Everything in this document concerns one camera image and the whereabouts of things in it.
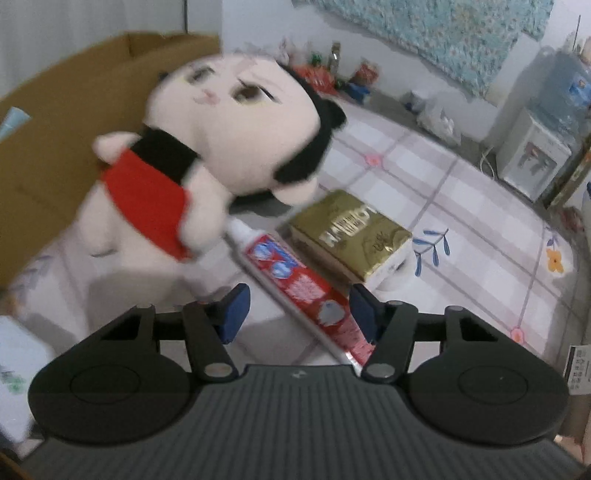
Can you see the brown carton white label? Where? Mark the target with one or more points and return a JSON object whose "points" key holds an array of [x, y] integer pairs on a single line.
{"points": [[577, 369]]}

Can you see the white cat plush red cape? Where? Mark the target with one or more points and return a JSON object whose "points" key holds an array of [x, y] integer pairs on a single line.
{"points": [[240, 138]]}

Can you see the white water dispenser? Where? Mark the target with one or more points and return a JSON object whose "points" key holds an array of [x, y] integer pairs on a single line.
{"points": [[531, 157]]}

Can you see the clear plastic bag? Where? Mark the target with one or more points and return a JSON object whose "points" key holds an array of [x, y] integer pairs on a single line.
{"points": [[441, 122]]}

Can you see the floral plaid printed mat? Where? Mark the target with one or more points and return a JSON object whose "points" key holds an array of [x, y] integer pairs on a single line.
{"points": [[461, 203]]}

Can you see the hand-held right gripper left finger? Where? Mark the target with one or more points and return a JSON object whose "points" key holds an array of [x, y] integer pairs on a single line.
{"points": [[235, 314]]}

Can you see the white plastic container green label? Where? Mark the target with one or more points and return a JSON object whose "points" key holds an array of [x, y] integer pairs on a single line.
{"points": [[23, 350]]}

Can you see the red packet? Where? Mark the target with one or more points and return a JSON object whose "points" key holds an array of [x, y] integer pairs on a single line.
{"points": [[368, 73]]}

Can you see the red toothpaste tube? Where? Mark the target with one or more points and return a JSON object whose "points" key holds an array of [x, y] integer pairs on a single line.
{"points": [[295, 281]]}

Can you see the blue water jug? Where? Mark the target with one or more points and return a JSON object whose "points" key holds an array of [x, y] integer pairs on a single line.
{"points": [[563, 92]]}

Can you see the brown cardboard box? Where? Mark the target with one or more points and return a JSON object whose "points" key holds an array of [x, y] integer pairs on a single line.
{"points": [[55, 175]]}

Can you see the teal floral wall cloth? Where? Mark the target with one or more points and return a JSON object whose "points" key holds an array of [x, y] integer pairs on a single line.
{"points": [[438, 32]]}

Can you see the blue packet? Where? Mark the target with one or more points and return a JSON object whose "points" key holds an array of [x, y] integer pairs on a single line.
{"points": [[358, 92]]}

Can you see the red printed plastic bag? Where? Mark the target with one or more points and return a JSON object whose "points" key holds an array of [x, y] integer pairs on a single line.
{"points": [[316, 77]]}

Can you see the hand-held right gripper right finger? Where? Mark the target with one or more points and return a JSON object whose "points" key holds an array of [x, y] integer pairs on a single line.
{"points": [[362, 318]]}

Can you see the white plastic bag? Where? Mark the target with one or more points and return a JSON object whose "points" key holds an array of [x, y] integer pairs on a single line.
{"points": [[288, 51]]}

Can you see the thin dark stick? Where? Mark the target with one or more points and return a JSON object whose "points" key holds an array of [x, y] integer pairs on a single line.
{"points": [[577, 32]]}

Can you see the small box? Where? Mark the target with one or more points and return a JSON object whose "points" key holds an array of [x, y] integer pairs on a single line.
{"points": [[351, 230]]}

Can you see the green can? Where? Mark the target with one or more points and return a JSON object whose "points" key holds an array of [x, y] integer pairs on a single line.
{"points": [[316, 57]]}

